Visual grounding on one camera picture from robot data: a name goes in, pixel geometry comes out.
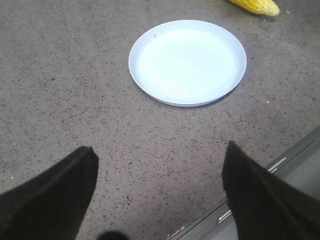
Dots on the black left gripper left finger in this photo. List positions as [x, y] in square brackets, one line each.
[52, 205]

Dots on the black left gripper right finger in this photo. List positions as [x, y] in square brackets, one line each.
[263, 206]

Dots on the light blue round plate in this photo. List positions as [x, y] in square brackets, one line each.
[187, 63]

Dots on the yellow corn cob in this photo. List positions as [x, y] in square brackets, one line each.
[260, 7]

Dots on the grey cabinet under table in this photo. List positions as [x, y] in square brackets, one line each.
[299, 166]

